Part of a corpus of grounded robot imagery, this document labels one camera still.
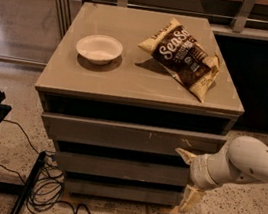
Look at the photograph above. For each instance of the grey drawer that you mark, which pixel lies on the grey drawer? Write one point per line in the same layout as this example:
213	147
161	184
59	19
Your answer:
138	194
128	136
122	169

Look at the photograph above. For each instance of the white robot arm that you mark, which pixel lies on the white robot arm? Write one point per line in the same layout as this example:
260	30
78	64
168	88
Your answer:
244	161

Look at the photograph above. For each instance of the brown yellow chip bag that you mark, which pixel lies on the brown yellow chip bag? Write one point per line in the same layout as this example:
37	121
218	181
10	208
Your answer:
183	58

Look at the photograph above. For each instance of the grey three-drawer cabinet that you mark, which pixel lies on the grey three-drawer cabinet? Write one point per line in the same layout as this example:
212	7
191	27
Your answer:
133	89

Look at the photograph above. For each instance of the white paper bowl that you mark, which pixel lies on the white paper bowl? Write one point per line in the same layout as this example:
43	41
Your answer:
99	49

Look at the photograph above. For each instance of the grey bottom drawer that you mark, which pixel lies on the grey bottom drawer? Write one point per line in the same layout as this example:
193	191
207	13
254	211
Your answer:
138	194

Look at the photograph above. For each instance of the grey top drawer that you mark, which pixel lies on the grey top drawer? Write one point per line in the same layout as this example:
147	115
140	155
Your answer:
128	136

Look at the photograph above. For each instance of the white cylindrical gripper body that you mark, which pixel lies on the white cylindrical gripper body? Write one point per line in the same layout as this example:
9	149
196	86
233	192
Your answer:
199	172

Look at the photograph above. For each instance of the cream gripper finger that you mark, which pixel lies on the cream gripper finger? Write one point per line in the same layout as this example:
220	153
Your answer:
187	156
191	197

